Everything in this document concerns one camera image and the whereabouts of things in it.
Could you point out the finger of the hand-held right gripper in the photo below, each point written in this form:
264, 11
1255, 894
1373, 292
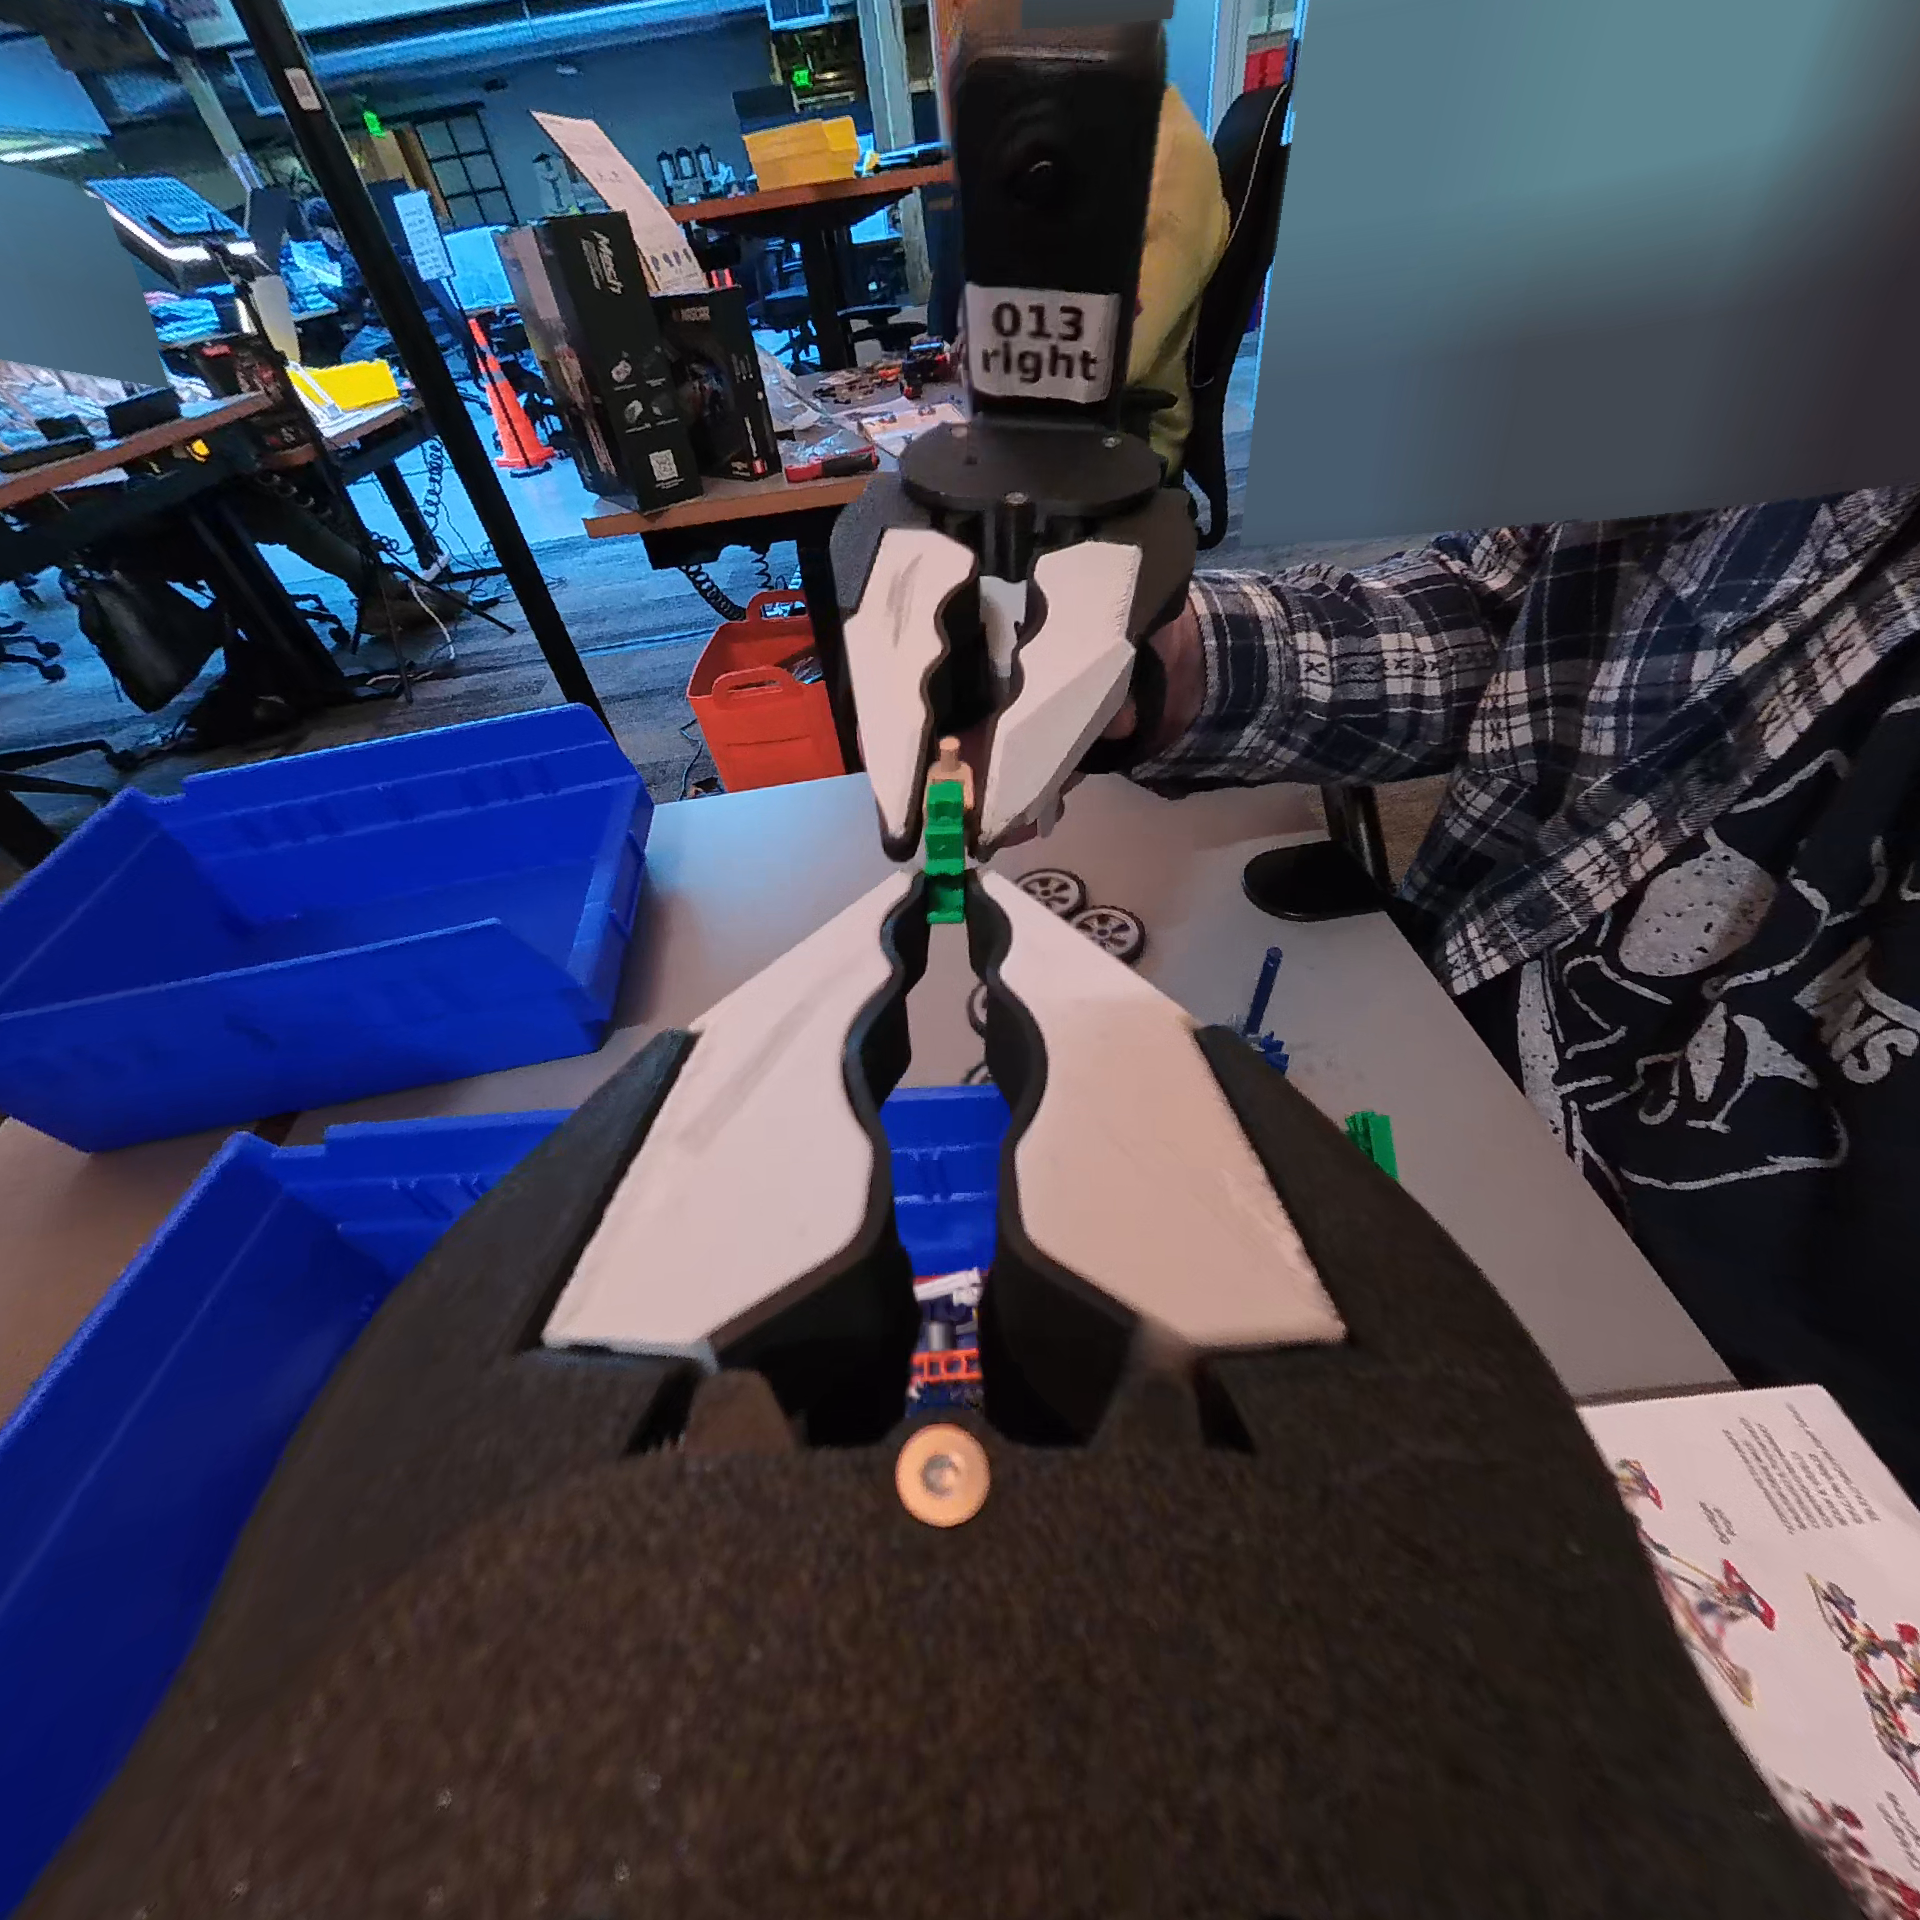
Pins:
900, 676
1066, 676

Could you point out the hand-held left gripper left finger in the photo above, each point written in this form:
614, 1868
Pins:
751, 1157

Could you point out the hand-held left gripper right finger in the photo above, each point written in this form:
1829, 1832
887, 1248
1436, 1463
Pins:
1157, 1157

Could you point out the tan toy rod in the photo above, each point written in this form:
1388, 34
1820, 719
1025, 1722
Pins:
949, 763

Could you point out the blue yellow toy rod frame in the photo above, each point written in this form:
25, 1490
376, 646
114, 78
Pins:
1276, 1020

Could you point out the pile of colourful toy pieces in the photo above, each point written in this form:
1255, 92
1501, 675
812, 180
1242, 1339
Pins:
947, 1337

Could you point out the blue bin with white label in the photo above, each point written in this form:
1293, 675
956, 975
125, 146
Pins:
180, 1441

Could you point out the person's right forearm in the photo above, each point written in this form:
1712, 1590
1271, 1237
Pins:
1350, 660

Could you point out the orange bag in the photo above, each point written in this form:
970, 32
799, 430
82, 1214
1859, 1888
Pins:
516, 407
766, 706

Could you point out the wooden desk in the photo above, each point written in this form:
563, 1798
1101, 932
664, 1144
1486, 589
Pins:
751, 496

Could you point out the black cardboard boxes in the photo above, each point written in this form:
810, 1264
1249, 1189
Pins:
647, 361

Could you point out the blue plastic bin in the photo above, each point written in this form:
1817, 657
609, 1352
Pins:
330, 900

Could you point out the person's dark printed shirt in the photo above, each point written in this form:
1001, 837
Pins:
1711, 1020

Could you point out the toy instruction sheet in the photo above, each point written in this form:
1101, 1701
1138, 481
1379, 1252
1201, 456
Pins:
1801, 1621

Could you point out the black metal post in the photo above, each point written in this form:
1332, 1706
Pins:
421, 330

